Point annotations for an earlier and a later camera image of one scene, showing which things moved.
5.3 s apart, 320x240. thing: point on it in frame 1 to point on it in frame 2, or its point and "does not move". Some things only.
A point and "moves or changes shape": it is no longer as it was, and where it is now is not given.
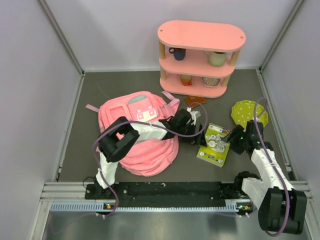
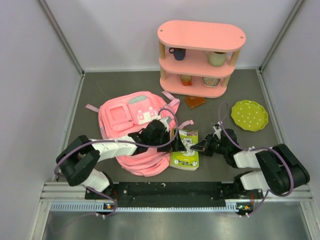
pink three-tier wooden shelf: x=196 y=57 does not move
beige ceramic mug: x=216 y=59 does not move
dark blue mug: x=179 y=53 does not move
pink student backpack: x=147 y=158 does not move
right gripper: x=231 y=138 to x=205 y=144
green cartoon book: x=216 y=149 moves or changes shape
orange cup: x=186 y=79 does not move
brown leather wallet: x=190 y=100 does not move
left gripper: x=196 y=140 to x=176 y=145
